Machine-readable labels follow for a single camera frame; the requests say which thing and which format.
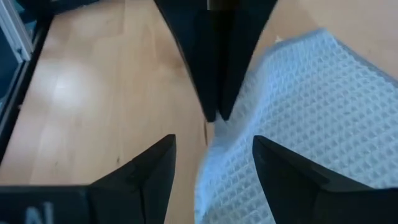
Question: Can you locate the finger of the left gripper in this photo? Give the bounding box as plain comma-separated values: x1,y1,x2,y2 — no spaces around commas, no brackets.
217,0,277,121
154,0,218,123

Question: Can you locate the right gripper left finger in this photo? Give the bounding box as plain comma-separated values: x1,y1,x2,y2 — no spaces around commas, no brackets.
0,134,177,224

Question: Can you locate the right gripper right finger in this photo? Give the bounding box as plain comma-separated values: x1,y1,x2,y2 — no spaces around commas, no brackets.
252,135,398,224

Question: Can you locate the grey waffle microfiber towel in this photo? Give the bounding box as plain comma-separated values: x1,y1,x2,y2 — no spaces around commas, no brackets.
194,28,398,224

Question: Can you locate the silver aluminium bar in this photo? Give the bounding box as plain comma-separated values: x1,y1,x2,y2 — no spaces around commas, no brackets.
0,0,34,63

